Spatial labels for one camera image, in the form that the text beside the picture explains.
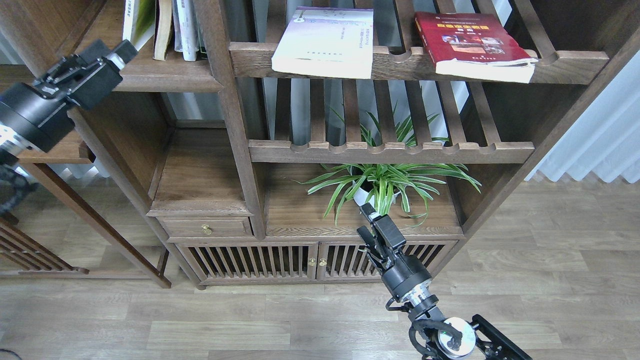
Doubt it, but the tan upright book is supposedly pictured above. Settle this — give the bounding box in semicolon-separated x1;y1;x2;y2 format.
152;0;174;61

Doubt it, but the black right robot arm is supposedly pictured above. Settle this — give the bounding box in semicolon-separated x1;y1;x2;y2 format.
358;203;530;360

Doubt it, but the red paperback book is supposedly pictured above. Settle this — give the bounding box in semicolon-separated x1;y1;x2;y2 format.
414;11;538;84

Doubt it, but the white plant pot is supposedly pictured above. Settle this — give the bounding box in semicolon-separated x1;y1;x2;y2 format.
353;180;401;215

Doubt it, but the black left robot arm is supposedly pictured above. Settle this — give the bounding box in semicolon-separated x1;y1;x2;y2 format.
0;39;138;214

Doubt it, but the yellow green paperback book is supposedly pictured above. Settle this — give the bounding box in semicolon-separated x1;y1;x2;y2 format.
122;0;157;51

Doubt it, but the white lavender paperback book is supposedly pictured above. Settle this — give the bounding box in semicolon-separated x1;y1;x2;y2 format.
271;6;374;79

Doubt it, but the dark wooden bookshelf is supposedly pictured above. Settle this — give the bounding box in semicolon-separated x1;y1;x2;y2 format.
0;0;640;292

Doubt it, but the brass drawer knob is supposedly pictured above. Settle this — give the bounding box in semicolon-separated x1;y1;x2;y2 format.
201;224;213;236

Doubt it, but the white upright book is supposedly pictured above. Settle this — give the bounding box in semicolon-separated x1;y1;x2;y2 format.
172;0;200;62

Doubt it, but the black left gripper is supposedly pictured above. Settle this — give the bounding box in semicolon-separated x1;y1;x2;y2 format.
1;39;138;152

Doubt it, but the dark green upright book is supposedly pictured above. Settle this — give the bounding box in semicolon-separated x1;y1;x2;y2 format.
195;20;208;59

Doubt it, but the white curtain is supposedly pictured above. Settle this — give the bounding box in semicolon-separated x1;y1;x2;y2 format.
525;52;640;183

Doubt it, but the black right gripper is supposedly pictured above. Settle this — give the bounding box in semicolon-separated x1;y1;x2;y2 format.
356;203;432;302

